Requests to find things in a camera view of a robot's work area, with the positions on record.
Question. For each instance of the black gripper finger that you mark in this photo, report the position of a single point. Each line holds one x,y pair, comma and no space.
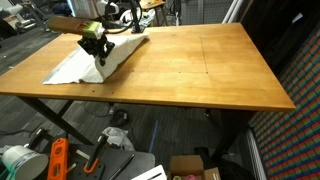
102,55
88,49

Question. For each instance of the black table leg frame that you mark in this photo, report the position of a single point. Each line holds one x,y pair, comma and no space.
56,118

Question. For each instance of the white tape roll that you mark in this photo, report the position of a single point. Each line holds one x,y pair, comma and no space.
23,163

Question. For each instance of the orange spirit level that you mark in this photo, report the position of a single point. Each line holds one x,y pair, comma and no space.
57,169

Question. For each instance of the open cardboard box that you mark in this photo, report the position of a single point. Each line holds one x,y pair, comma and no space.
190,167

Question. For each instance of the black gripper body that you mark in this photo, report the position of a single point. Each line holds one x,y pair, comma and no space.
97,43

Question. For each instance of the white towel with grey tape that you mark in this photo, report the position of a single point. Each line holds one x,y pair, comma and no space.
79,66

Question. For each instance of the orange black clamp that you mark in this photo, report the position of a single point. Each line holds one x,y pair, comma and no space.
94,156

